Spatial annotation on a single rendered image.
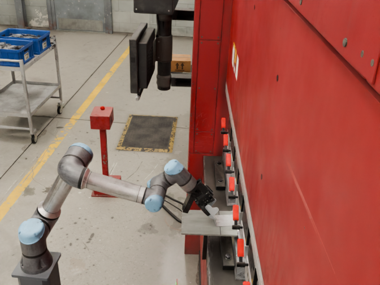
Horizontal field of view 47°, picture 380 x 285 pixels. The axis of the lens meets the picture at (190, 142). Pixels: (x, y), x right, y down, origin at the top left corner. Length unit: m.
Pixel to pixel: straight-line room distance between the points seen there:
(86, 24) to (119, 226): 6.16
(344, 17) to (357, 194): 0.25
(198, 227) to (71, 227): 1.82
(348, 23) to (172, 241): 3.03
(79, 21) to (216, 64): 6.83
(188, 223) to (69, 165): 0.63
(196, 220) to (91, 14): 7.40
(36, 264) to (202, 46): 1.48
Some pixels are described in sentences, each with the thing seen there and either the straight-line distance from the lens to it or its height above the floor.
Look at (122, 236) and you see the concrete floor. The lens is 3.63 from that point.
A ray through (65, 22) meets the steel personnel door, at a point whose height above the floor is 0.15.
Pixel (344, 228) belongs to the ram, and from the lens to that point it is 0.70.
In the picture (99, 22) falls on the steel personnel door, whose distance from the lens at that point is 9.21.
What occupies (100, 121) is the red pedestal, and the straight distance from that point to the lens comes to 3.68.
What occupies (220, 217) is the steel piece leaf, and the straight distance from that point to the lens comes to 2.19.
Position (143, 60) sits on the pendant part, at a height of 1.46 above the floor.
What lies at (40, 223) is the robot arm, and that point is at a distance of 2.21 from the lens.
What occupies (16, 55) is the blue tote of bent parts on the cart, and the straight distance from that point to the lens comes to 4.79.
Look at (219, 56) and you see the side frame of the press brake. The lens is 2.67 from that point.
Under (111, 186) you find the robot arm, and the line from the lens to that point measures 1.90.
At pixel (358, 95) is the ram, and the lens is 0.66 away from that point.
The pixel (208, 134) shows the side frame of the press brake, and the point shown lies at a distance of 2.87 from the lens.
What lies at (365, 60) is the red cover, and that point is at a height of 2.19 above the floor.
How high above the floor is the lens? 2.35
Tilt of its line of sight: 28 degrees down
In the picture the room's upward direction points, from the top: 2 degrees clockwise
